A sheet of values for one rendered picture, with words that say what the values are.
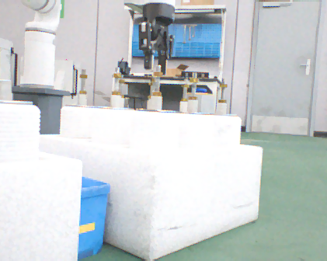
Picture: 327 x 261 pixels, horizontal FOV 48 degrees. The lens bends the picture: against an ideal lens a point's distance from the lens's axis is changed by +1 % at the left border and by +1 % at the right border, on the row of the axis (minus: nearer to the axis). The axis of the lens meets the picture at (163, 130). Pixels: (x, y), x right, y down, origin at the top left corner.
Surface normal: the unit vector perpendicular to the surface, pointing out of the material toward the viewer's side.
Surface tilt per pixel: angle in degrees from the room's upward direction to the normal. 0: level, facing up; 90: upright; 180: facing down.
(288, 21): 90
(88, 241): 92
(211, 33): 90
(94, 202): 92
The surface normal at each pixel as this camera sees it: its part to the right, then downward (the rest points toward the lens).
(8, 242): 0.76, 0.08
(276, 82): -0.25, 0.04
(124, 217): -0.66, 0.00
